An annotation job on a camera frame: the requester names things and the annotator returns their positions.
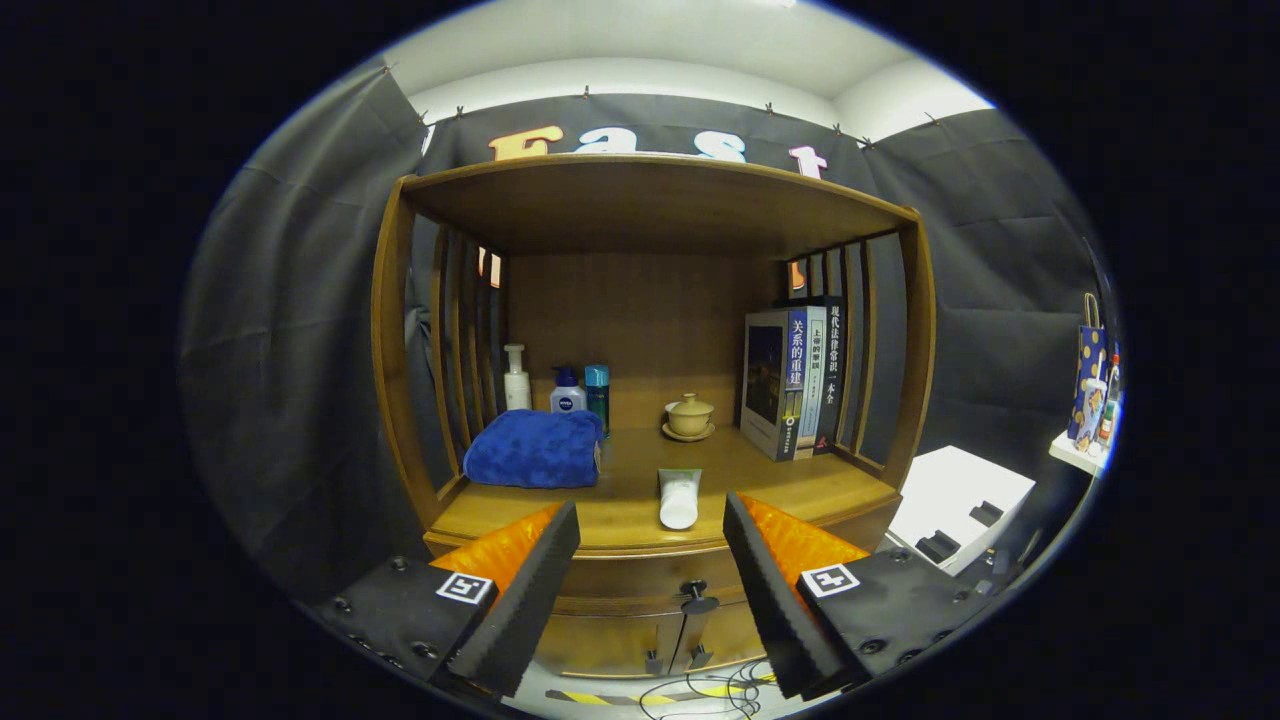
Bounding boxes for blue gold-dotted paper bag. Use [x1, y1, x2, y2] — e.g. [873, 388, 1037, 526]
[1068, 292, 1109, 446]

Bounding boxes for white green cosmetic tube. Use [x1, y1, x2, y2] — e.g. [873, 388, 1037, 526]
[657, 467, 703, 532]

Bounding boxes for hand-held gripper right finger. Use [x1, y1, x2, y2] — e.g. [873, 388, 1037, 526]
[722, 490, 1001, 701]

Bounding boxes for pale spine book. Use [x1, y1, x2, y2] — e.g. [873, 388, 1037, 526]
[798, 305, 829, 459]

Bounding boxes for white drawer unit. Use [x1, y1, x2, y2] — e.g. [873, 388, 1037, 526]
[885, 445, 1037, 579]

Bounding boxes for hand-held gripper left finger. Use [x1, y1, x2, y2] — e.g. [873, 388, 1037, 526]
[312, 500, 582, 699]

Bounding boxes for wooden drawer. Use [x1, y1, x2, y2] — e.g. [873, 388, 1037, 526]
[425, 497, 903, 616]

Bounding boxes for beige lidded teacup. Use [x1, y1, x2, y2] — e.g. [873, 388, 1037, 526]
[661, 392, 717, 443]

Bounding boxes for teal cylindrical bottle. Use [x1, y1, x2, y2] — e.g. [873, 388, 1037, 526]
[585, 364, 612, 439]

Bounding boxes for black floor cables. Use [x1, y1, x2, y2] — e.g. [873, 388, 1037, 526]
[638, 655, 791, 719]

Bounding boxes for white pump bottle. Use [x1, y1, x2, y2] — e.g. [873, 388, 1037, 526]
[503, 343, 532, 412]

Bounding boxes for yellow black floor tape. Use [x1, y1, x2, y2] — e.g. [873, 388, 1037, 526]
[545, 680, 776, 706]

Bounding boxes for blue folded towel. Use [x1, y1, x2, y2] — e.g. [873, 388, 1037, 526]
[462, 408, 605, 490]

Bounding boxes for brown wooden cabinet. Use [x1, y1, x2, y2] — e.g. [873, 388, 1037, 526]
[370, 152, 938, 681]

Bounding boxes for blue spine book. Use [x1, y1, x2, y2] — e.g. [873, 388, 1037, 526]
[740, 307, 809, 463]

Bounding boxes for wooden countertop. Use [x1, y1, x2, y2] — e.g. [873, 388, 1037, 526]
[425, 425, 901, 556]

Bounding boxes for white round table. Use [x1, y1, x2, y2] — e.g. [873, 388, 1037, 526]
[1048, 395, 1123, 479]

